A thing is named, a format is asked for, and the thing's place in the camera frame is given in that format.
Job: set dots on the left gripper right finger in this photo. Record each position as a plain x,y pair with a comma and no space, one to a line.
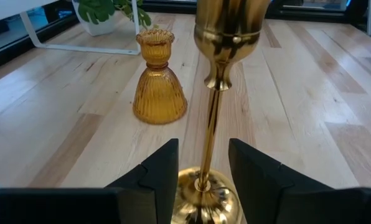
266,193

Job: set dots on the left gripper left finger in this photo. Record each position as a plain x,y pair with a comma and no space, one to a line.
148,193

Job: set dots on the amber glass candle holder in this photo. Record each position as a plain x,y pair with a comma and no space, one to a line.
159,93

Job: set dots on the short brass candlestick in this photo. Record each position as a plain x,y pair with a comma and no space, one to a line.
218,46

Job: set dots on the green plant in white pot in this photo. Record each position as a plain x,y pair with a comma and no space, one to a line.
98,28

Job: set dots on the white perforated metal shelf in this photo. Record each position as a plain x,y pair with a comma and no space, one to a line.
11,9

